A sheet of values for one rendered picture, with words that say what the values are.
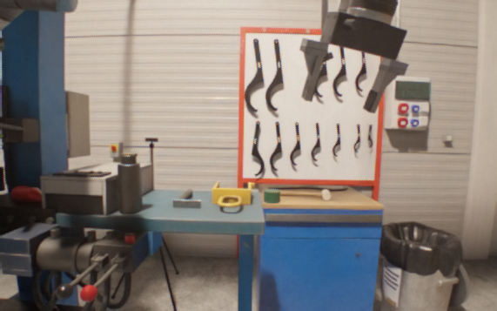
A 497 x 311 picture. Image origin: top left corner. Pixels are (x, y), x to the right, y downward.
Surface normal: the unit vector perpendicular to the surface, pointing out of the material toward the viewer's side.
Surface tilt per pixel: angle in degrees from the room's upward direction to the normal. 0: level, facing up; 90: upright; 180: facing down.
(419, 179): 90
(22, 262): 90
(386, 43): 114
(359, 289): 90
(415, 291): 93
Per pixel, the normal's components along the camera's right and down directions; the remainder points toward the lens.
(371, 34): 0.10, 0.48
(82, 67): -0.01, 0.09
